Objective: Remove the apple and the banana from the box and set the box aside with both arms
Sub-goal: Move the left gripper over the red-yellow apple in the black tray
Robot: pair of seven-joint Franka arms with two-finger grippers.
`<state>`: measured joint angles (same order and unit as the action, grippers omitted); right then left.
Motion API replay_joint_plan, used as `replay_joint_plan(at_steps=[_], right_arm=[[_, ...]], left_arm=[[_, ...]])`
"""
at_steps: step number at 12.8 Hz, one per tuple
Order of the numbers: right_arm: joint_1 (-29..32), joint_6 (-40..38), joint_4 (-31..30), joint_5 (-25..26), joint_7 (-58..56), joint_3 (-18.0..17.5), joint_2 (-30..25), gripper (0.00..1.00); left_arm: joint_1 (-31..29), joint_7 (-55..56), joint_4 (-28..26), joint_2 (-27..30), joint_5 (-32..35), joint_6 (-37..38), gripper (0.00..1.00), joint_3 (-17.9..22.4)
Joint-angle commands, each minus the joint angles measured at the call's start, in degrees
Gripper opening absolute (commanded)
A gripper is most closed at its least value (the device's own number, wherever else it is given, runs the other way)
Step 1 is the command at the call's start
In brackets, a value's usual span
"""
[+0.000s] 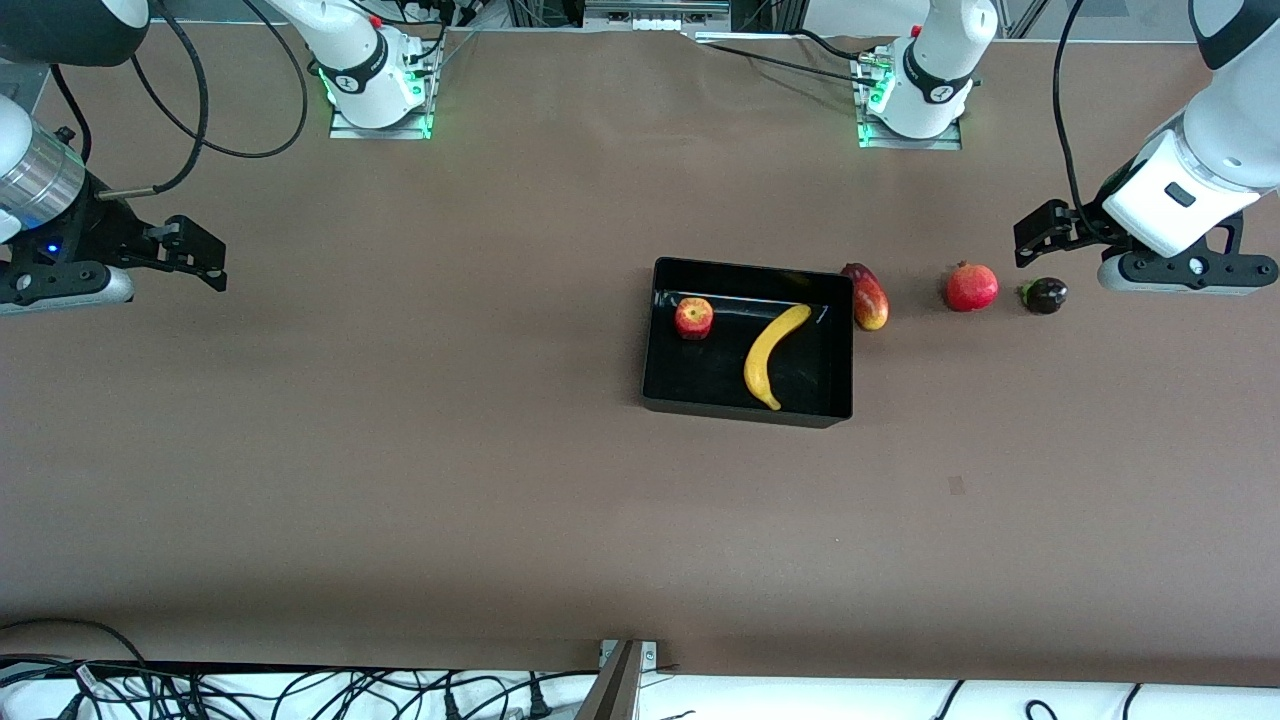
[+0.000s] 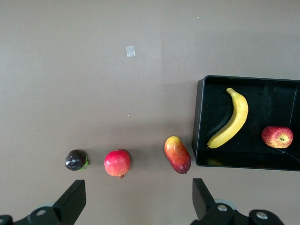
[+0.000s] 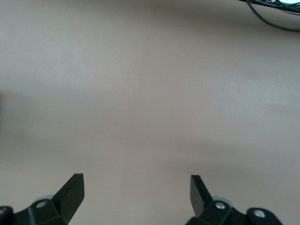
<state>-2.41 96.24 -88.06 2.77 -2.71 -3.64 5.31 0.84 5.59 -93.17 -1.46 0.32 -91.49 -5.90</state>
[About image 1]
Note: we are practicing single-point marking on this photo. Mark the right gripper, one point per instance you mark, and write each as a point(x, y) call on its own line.
point(103, 226)

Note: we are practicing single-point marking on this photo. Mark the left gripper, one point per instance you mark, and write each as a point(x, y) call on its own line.
point(1087, 221)

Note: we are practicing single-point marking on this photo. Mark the yellow banana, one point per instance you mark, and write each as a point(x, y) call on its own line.
point(765, 360)

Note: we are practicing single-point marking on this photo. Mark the black plastic box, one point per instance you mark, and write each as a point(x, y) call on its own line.
point(720, 380)

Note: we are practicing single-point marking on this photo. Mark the red apple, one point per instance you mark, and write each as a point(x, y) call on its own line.
point(693, 318)

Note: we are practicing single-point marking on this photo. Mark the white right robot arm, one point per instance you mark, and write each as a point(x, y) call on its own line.
point(370, 80)

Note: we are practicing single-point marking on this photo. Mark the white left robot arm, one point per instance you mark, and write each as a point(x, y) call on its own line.
point(935, 90)

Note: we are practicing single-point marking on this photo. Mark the dark purple mangosteen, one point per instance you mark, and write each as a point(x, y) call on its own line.
point(1046, 296)

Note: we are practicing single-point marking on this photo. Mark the red pomegranate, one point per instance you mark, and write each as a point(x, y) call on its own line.
point(972, 288)

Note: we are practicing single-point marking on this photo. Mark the red yellow mango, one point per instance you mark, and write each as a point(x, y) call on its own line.
point(870, 305)

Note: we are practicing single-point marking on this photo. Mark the brown table cover sheet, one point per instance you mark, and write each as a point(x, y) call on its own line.
point(400, 480)

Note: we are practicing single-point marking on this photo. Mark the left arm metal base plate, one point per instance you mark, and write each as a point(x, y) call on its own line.
point(950, 144)

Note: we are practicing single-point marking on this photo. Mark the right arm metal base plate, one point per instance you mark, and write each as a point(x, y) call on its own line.
point(345, 130)

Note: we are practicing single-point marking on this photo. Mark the silver rail with white sockets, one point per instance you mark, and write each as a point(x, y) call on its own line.
point(655, 22)

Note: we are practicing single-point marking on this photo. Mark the grey metal mount post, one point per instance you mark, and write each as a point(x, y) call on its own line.
point(615, 690)

